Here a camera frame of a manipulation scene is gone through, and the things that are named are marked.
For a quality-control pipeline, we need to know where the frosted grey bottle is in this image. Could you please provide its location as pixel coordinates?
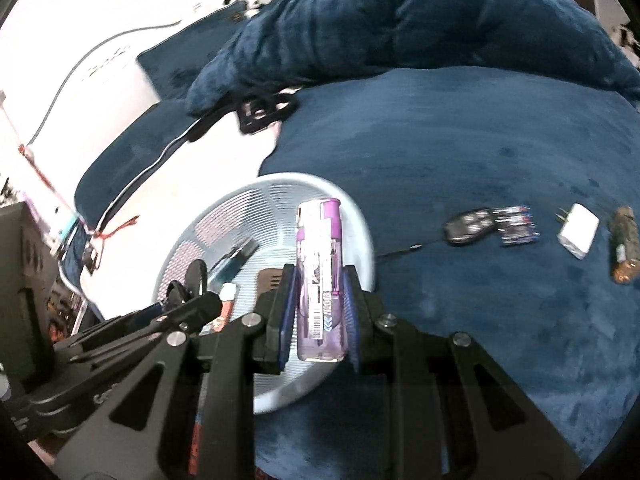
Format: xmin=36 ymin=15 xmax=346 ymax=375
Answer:
xmin=209 ymin=237 xmax=259 ymax=282

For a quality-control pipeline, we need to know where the brown wooden comb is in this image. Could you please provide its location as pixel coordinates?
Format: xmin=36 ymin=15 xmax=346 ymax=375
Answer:
xmin=257 ymin=268 xmax=284 ymax=295

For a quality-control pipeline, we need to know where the white charger plug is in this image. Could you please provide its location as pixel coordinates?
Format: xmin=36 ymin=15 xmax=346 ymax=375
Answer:
xmin=555 ymin=203 xmax=600 ymax=260

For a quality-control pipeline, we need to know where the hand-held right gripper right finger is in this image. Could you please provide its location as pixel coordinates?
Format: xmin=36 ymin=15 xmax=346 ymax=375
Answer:
xmin=342 ymin=265 xmax=583 ymax=480

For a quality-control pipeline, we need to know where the pack of batteries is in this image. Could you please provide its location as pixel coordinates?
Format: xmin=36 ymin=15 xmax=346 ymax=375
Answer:
xmin=492 ymin=205 xmax=541 ymax=247

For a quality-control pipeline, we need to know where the purple translucent lighter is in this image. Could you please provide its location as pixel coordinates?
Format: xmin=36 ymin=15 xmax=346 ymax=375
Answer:
xmin=295 ymin=199 xmax=346 ymax=362

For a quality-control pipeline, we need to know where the panda plush toy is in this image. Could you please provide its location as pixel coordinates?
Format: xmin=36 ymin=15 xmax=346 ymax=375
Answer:
xmin=222 ymin=0 xmax=264 ymax=15

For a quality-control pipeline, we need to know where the brown spice bottle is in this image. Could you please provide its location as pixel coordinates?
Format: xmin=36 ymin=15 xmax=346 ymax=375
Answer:
xmin=610 ymin=206 xmax=640 ymax=285

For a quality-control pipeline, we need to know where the grey cable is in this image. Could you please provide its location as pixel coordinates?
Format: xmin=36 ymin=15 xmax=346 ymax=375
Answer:
xmin=29 ymin=19 xmax=182 ymax=147

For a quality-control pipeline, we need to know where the light blue perforated plastic basket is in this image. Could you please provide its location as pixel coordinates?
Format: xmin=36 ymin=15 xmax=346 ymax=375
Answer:
xmin=152 ymin=172 xmax=378 ymax=413

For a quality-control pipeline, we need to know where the red and white lighter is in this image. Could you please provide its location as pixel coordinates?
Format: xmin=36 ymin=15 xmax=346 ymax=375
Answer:
xmin=219 ymin=283 xmax=239 ymax=332

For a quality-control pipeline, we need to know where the white bed sheet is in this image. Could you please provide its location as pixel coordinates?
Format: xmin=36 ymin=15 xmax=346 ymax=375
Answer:
xmin=0 ymin=0 xmax=281 ymax=321

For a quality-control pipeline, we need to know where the black remote fob with cord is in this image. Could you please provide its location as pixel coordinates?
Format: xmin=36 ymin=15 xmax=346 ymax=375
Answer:
xmin=375 ymin=207 xmax=499 ymax=259

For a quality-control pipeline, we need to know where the black furniture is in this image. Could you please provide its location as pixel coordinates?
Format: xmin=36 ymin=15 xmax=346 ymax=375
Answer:
xmin=0 ymin=200 xmax=62 ymax=383

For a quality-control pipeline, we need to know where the black strap with buckle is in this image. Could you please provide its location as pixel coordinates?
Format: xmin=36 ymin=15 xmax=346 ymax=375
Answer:
xmin=187 ymin=90 xmax=301 ymax=142

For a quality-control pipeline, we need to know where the blue plush blanket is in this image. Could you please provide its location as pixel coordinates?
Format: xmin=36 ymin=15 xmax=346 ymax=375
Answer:
xmin=252 ymin=65 xmax=640 ymax=480

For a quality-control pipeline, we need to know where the dark blue blanket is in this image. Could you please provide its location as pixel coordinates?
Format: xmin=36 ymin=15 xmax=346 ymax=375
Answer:
xmin=186 ymin=0 xmax=640 ymax=116

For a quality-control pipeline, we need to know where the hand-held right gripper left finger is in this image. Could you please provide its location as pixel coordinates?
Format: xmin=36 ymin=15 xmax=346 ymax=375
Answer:
xmin=52 ymin=262 xmax=298 ymax=480

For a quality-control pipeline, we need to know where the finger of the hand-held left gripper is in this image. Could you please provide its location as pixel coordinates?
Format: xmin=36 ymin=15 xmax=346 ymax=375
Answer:
xmin=82 ymin=302 xmax=167 ymax=336
xmin=70 ymin=292 xmax=223 ymax=363

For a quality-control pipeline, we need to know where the red cord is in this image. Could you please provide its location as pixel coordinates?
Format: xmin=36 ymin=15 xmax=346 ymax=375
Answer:
xmin=0 ymin=105 xmax=141 ymax=242

